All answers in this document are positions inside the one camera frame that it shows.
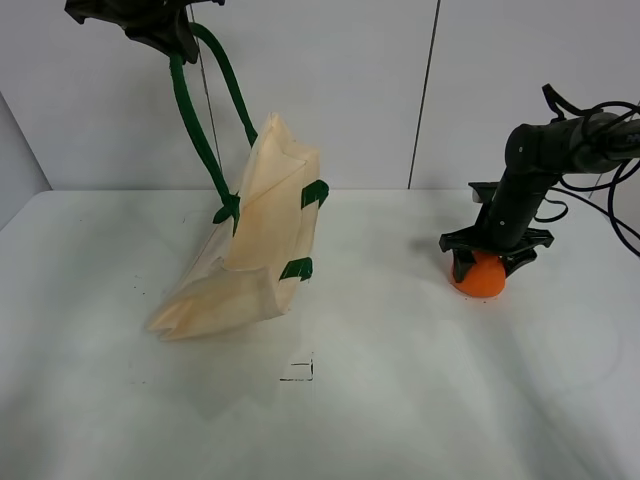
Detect orange mandarin with stem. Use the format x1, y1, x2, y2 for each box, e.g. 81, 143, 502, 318
451, 251, 506, 298

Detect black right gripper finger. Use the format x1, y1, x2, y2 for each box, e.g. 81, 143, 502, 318
501, 248, 537, 277
452, 249, 477, 284

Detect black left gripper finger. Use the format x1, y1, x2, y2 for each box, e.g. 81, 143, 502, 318
153, 22, 199, 64

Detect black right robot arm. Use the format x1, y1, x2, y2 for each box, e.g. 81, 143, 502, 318
439, 113, 639, 284

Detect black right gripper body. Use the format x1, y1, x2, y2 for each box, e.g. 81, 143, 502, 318
439, 179, 554, 253

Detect white linen bag green handles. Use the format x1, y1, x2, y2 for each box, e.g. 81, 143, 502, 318
147, 23, 329, 340

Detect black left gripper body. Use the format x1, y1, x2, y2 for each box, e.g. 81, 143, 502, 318
64, 0, 201, 41

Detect black cable bundle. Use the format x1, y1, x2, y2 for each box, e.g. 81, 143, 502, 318
541, 83, 640, 259

